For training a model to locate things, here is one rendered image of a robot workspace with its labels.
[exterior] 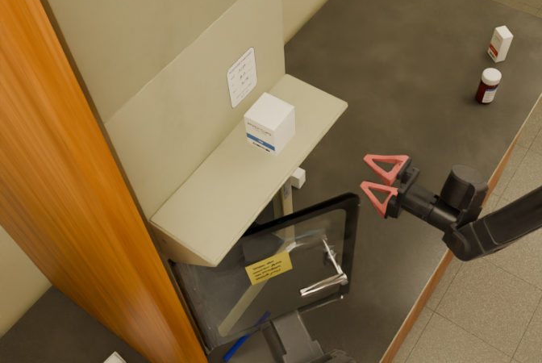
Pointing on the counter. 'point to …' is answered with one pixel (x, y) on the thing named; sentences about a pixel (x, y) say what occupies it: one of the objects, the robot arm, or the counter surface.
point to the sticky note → (269, 267)
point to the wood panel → (75, 189)
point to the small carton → (270, 124)
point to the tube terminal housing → (197, 107)
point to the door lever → (326, 280)
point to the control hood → (239, 181)
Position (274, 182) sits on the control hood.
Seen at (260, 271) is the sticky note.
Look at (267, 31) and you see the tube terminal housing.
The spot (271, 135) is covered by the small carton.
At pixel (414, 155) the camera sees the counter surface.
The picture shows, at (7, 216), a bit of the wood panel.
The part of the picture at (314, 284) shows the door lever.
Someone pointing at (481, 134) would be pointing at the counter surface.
